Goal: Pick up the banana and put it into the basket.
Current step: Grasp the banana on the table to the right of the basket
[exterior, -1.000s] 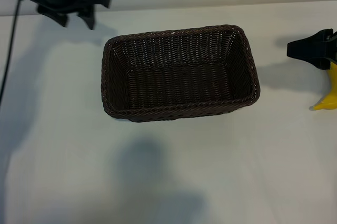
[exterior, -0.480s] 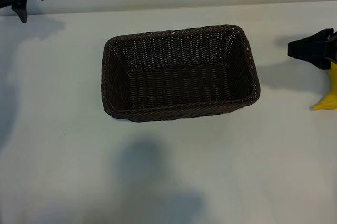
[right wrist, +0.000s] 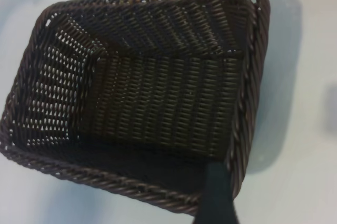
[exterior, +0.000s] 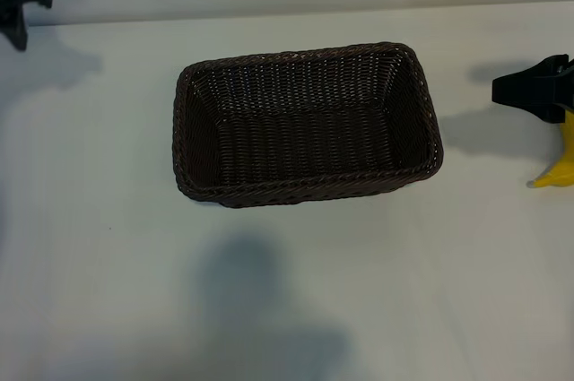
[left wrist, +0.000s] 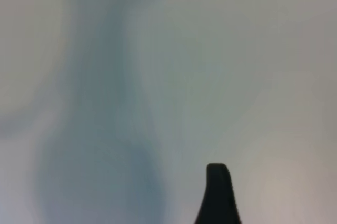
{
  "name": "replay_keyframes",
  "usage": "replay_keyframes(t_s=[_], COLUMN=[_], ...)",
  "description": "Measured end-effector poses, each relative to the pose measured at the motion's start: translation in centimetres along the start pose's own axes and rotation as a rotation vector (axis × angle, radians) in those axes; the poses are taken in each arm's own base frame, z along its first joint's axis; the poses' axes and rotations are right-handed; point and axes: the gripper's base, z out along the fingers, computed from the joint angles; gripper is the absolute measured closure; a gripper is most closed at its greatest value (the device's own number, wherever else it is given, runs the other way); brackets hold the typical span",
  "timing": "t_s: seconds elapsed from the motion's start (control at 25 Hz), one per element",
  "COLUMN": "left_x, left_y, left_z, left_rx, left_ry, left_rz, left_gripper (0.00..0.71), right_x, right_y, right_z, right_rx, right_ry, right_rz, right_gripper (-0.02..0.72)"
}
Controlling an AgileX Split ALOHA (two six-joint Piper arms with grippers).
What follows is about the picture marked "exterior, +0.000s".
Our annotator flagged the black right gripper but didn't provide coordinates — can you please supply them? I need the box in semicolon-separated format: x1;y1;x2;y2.
491;54;574;124

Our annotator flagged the yellow banana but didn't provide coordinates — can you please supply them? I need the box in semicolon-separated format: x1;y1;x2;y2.
526;108;574;190

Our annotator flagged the dark brown wicker basket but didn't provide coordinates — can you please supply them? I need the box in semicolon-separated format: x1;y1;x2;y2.
171;41;445;211

